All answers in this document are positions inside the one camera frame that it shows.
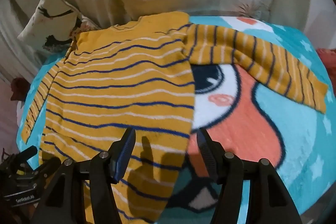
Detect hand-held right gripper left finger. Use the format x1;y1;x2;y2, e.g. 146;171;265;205
31;127;137;224

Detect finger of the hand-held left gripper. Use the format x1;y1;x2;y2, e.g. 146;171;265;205
37;156;62;178
15;146;38;163

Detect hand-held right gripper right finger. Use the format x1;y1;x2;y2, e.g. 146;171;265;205
196;128;302;224

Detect yellow striped sweater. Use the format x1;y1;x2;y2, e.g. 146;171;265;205
21;11;328;222

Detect pink bed sheet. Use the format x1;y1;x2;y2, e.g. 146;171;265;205
0;99;24;153

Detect teal printed blanket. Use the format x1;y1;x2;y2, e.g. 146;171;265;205
16;15;336;224

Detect bird print pillow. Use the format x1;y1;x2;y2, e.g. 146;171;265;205
17;0;102;53

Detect red cloth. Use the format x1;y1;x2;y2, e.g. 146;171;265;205
316;48;336;73

